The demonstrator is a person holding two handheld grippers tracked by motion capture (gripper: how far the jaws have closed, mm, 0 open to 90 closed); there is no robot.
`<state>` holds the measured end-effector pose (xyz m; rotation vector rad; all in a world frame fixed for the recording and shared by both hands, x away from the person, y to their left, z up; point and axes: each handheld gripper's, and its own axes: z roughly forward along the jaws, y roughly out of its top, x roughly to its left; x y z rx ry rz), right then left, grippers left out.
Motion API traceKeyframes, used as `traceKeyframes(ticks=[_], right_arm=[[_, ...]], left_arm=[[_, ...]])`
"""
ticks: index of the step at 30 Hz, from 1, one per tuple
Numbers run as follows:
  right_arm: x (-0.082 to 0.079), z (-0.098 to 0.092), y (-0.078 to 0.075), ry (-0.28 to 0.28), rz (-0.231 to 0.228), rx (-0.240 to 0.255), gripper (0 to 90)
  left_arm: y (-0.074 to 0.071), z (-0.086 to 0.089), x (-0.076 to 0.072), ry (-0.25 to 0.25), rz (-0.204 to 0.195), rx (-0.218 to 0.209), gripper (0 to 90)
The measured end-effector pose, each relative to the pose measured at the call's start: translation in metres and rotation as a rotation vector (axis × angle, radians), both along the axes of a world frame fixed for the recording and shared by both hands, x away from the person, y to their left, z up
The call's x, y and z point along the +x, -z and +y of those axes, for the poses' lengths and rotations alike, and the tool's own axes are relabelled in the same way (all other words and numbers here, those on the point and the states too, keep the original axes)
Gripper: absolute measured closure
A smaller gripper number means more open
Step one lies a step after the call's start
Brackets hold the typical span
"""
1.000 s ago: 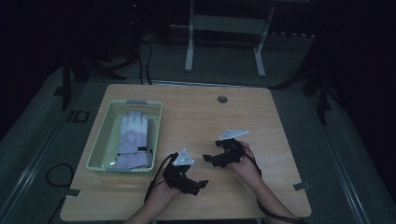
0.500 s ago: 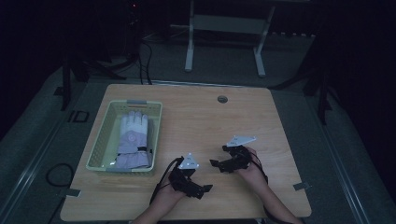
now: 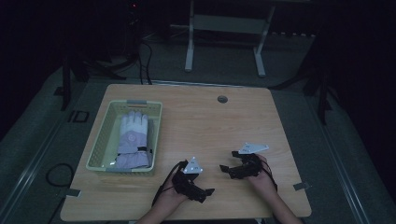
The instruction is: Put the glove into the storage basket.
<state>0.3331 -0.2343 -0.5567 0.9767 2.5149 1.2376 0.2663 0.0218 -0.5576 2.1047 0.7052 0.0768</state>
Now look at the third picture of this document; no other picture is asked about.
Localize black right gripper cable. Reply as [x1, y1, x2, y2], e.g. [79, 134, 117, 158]
[262, 160, 279, 192]

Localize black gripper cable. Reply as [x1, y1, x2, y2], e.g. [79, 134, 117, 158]
[151, 161, 188, 208]
[262, 160, 279, 192]

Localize lilac and white ski glove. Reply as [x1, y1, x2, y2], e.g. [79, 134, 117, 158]
[115, 110, 153, 170]

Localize white metal table frame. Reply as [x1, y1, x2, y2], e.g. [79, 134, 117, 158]
[170, 0, 312, 78]

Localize black hanging cables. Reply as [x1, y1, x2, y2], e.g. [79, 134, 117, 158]
[136, 40, 153, 86]

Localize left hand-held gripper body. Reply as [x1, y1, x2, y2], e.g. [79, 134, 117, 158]
[171, 156, 206, 198]

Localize black equipment stand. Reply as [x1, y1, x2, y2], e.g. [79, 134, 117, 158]
[54, 0, 141, 111]

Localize person's right hand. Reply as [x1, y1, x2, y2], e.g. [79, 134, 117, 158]
[247, 154, 277, 194]

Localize metal floor rail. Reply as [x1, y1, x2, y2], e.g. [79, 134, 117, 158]
[306, 92, 375, 224]
[0, 119, 64, 216]

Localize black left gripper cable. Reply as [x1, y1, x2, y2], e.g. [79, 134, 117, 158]
[151, 161, 188, 208]

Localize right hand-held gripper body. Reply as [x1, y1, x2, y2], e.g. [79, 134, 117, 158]
[229, 142, 270, 180]

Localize black floor cable loop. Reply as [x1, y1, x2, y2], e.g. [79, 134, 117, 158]
[45, 162, 76, 189]

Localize pale green plastic basket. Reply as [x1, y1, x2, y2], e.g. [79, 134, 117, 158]
[85, 99, 163, 174]

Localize black tripod stand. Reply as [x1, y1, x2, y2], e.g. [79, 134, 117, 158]
[269, 31, 344, 125]

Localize person's left hand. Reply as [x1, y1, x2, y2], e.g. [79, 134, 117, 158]
[160, 179, 189, 207]

